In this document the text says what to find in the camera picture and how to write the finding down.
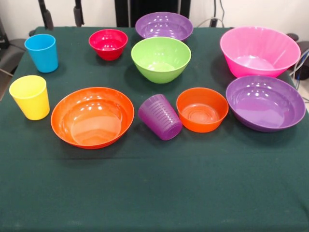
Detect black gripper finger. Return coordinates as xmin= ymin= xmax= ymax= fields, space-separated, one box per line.
xmin=38 ymin=0 xmax=55 ymax=31
xmin=73 ymin=0 xmax=85 ymax=27

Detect blue plastic cup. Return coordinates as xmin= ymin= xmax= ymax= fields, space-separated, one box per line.
xmin=24 ymin=33 xmax=59 ymax=73

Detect small red bowl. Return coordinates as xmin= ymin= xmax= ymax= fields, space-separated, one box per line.
xmin=88 ymin=29 xmax=128 ymax=61

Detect purple bowl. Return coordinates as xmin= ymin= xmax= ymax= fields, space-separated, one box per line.
xmin=135 ymin=12 xmax=194 ymax=43
xmin=225 ymin=75 xmax=306 ymax=133

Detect green bowl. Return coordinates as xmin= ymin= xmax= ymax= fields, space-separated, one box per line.
xmin=130 ymin=36 xmax=192 ymax=85

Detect large orange bowl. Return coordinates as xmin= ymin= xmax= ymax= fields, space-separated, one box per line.
xmin=50 ymin=87 xmax=135 ymax=150

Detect purple plastic cup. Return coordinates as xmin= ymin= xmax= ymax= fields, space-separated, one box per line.
xmin=138 ymin=94 xmax=183 ymax=142

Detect small orange bowl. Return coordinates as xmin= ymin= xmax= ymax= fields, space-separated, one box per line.
xmin=176 ymin=87 xmax=229 ymax=133

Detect large pink bowl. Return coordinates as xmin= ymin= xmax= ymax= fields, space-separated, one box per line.
xmin=220 ymin=26 xmax=301 ymax=79

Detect black chair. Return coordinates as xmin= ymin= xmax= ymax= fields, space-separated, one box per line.
xmin=0 ymin=16 xmax=26 ymax=77

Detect yellow plastic cup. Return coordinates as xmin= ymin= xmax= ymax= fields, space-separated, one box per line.
xmin=9 ymin=75 xmax=50 ymax=121

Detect dark green table cloth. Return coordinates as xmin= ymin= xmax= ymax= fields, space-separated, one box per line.
xmin=0 ymin=26 xmax=309 ymax=232

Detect black equipment with knob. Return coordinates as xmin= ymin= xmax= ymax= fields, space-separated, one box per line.
xmin=287 ymin=33 xmax=309 ymax=80

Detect grey cable with plug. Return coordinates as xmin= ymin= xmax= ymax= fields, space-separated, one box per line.
xmin=197 ymin=16 xmax=225 ymax=29

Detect black hanging cable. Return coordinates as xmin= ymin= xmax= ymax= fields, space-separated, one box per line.
xmin=218 ymin=0 xmax=226 ymax=27

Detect grey and blue cables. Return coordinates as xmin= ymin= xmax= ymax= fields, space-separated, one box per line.
xmin=288 ymin=48 xmax=309 ymax=82

